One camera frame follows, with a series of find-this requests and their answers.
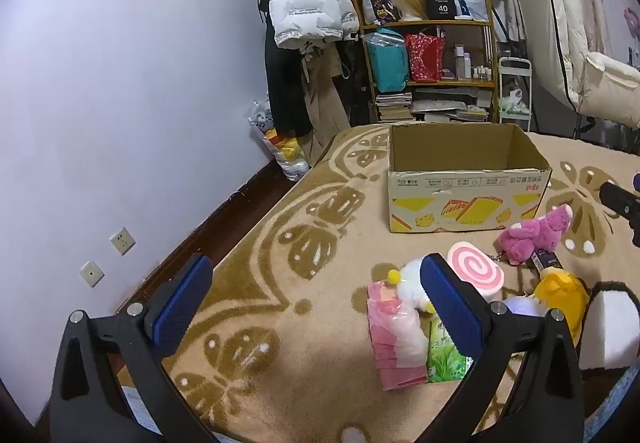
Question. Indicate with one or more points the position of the stack of books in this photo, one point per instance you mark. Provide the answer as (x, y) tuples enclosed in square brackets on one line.
[(394, 108)]

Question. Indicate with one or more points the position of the beige trench coat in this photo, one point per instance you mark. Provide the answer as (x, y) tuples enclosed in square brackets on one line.
[(325, 108)]

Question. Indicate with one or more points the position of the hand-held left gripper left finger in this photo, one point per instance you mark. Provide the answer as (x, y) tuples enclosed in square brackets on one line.
[(185, 303)]

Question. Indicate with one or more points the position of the white trolley cart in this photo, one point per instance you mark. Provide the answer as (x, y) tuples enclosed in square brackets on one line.
[(515, 68)]

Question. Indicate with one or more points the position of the pile of magazines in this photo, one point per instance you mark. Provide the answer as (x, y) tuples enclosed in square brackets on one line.
[(450, 105)]

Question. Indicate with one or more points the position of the wooden shelf rack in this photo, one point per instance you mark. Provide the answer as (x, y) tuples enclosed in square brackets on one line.
[(430, 24)]

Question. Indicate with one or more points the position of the pink bear plush toy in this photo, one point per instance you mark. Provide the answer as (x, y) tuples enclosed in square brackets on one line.
[(545, 228)]

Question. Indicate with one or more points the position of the black and white plush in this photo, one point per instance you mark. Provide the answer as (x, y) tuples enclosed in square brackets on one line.
[(615, 328)]

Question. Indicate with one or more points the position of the green tissue pack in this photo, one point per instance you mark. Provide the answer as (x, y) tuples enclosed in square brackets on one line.
[(442, 358)]

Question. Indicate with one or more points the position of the black hanging coat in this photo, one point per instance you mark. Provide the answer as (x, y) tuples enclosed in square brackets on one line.
[(285, 93)]

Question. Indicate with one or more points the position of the pale green plastic bag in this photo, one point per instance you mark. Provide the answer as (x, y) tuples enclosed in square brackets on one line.
[(515, 105)]

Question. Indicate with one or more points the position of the black box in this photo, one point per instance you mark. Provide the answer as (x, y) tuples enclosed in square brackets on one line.
[(441, 4)]

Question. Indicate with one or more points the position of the yellow plush toy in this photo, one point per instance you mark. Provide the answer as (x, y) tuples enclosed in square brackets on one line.
[(560, 295)]

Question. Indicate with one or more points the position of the group of cosmetic bottles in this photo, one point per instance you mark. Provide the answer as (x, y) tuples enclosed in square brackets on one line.
[(465, 65)]

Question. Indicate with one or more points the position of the printed cardboard box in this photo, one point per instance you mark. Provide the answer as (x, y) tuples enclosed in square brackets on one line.
[(450, 203)]

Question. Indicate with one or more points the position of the wall socket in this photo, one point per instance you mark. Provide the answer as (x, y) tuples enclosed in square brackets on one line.
[(122, 240), (92, 274)]

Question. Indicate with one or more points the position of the teal bag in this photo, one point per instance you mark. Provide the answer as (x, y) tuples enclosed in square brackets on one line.
[(387, 60)]

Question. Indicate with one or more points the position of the red patterned bag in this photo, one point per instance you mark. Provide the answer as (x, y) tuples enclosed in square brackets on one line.
[(424, 58)]

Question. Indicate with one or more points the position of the small black packet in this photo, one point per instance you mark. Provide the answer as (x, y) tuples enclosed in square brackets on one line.
[(546, 260)]

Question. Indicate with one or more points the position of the pale round plush ball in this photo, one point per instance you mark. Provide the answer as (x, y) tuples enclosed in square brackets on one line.
[(520, 309)]

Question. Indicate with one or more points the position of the white fluffy plush toy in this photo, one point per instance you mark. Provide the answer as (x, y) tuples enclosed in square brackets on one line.
[(412, 280)]

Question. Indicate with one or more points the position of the clear plastic bag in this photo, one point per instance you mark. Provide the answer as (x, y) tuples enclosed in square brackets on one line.
[(282, 148)]

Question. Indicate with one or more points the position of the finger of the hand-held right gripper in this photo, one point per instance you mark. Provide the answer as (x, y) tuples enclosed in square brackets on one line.
[(617, 200)]

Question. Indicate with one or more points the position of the dark hanging garment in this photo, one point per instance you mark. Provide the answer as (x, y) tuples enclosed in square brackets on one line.
[(355, 78)]

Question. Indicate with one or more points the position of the pink tissue pack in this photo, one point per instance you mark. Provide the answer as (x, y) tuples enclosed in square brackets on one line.
[(395, 348)]

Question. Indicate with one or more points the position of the pink swirl roll plush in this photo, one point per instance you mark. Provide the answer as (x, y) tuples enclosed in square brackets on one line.
[(475, 268)]

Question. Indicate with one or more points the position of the beige patterned blanket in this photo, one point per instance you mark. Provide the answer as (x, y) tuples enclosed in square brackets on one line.
[(300, 363)]

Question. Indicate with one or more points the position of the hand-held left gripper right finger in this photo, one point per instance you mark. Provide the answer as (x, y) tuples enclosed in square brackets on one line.
[(450, 310)]

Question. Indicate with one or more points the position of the white recliner chair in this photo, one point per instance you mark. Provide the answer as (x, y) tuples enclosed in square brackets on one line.
[(570, 33)]

